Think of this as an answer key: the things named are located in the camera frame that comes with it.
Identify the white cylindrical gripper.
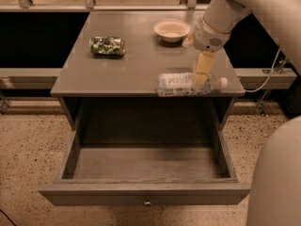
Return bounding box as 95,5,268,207
182,18,230,89

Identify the clear plastic water bottle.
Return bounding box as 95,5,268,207
157,73,228,97

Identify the grey drawer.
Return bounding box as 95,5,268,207
39,121,250,205

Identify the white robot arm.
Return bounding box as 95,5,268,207
186,0,301,226

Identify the round metal drawer knob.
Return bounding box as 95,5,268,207
143,197,151,207

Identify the white paper bowl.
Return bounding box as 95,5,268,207
153,20,191,42

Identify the green crushed soda can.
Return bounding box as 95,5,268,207
89,36,125,56

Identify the grey wooden cabinet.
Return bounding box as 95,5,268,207
52,11,244,131

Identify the white cable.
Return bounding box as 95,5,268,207
244,47,282,93

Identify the grey metal railing frame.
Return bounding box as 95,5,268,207
1,0,300,89

